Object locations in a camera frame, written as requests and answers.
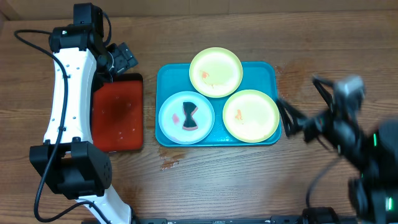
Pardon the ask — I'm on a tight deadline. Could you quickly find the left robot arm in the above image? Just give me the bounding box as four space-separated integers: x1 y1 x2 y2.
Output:
29 2 139 223

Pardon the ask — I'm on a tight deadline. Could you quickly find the yellow plate at front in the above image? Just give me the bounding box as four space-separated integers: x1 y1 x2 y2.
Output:
223 90 280 143

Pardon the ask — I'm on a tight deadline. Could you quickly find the teal plastic serving tray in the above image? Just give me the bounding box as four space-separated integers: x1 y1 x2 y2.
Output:
155 61 278 147

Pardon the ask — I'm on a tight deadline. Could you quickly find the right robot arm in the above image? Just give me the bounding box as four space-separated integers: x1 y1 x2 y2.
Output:
276 76 397 223

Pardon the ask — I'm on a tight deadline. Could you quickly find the light blue plastic plate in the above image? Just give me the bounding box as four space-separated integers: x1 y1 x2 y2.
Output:
158 91 215 145

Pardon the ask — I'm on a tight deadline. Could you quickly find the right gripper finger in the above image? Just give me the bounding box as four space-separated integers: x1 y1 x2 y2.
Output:
312 76 336 109
275 98 308 137

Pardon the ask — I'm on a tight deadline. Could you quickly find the green pink dish sponge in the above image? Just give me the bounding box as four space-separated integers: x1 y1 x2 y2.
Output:
183 101 198 131

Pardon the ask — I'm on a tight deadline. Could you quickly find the red black lacquer tray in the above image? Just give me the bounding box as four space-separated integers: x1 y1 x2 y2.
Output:
91 73 144 152

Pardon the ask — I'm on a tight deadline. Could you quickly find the yellow-green plate at back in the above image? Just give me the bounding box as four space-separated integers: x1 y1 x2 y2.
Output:
189 47 243 98

